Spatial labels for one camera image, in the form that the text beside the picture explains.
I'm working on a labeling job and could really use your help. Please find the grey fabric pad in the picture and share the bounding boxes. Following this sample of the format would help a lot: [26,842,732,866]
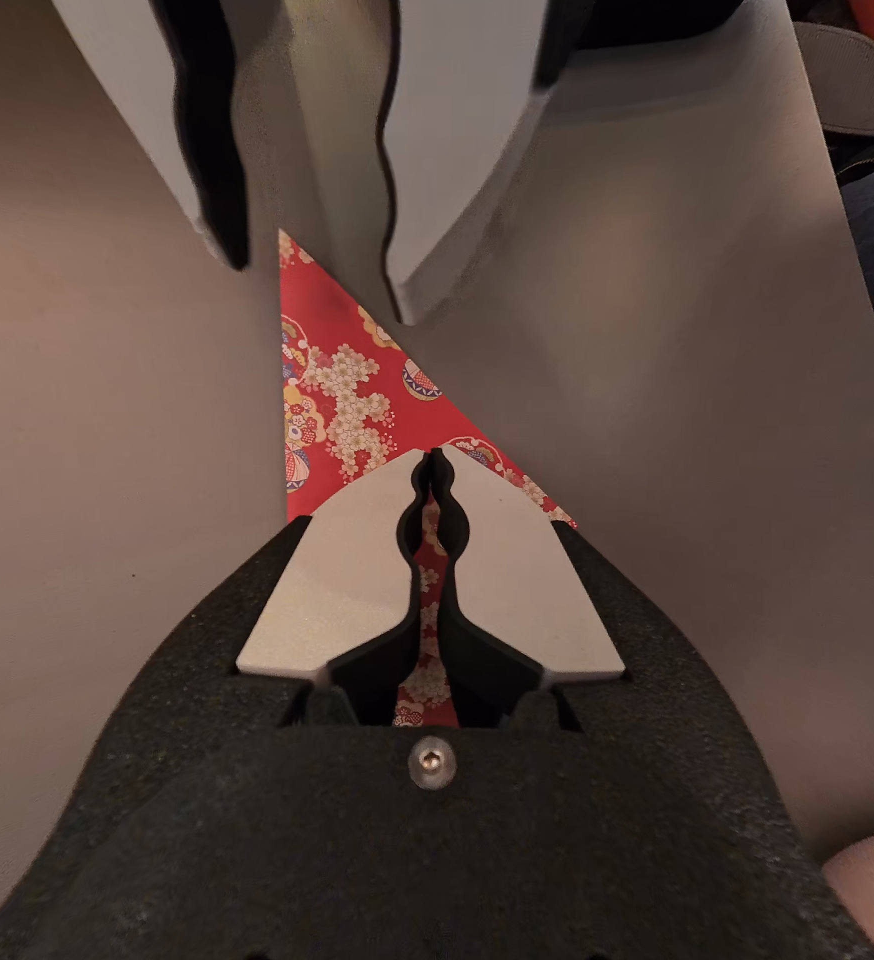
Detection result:
[793,21,874,138]

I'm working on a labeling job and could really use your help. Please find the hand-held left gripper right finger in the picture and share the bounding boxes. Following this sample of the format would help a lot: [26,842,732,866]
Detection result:
[432,444,628,691]

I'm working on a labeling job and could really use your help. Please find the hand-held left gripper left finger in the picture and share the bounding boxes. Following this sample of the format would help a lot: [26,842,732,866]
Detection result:
[234,447,435,689]

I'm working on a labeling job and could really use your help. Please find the red floral origami paper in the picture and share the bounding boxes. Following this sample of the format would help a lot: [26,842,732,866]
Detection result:
[278,228,577,729]

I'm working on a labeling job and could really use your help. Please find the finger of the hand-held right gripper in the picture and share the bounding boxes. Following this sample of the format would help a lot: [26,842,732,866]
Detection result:
[375,0,558,327]
[50,0,252,273]

